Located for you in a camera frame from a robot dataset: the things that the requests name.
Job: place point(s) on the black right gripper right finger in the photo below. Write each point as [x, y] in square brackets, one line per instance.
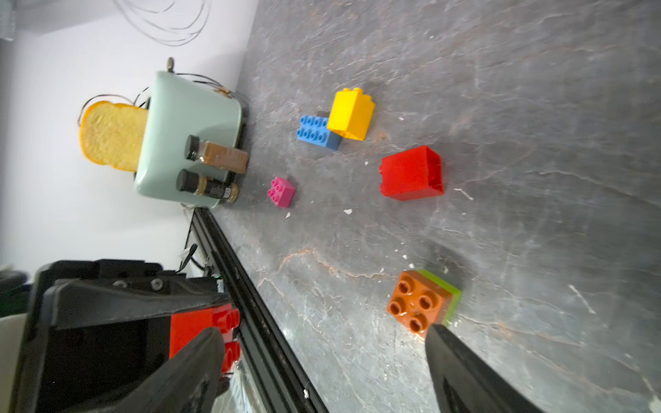
[465, 383]

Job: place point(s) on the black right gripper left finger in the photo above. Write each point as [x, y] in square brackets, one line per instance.
[189, 382]

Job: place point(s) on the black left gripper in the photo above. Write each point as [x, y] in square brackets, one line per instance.
[96, 327]

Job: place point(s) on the small lime lego brick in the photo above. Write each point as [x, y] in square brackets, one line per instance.
[451, 294]

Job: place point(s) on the orange lego brick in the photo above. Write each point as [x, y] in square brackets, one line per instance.
[416, 303]

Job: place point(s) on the small red lego brick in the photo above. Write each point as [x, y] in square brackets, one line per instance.
[411, 175]

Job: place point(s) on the blue lego brick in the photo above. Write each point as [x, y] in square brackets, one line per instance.
[313, 130]

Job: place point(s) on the yellow lego brick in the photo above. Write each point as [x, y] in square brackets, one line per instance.
[351, 115]

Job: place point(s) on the magenta lego brick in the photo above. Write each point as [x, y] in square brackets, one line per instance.
[281, 192]

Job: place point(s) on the yellow toast slice right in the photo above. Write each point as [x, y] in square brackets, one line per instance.
[112, 134]

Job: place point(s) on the mint green toaster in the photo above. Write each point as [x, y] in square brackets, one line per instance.
[180, 105]

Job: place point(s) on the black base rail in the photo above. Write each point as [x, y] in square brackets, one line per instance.
[271, 378]

